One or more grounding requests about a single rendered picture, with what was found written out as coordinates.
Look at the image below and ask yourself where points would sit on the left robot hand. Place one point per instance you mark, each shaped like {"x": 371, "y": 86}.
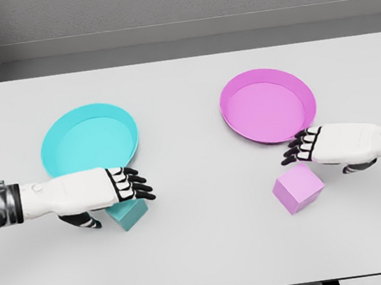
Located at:
{"x": 84, "y": 191}

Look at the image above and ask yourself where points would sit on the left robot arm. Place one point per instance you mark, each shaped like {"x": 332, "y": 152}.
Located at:
{"x": 5, "y": 205}

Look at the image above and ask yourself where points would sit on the cyan plate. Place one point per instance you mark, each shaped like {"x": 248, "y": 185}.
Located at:
{"x": 93, "y": 137}

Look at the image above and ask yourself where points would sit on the cyan block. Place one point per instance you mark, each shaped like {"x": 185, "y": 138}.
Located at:
{"x": 129, "y": 213}

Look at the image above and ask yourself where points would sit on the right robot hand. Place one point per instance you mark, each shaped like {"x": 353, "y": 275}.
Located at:
{"x": 338, "y": 145}

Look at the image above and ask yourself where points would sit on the pink plate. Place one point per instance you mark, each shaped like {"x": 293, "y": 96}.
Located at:
{"x": 264, "y": 106}

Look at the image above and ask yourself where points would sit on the pink block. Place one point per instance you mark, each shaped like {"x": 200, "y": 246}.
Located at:
{"x": 298, "y": 188}

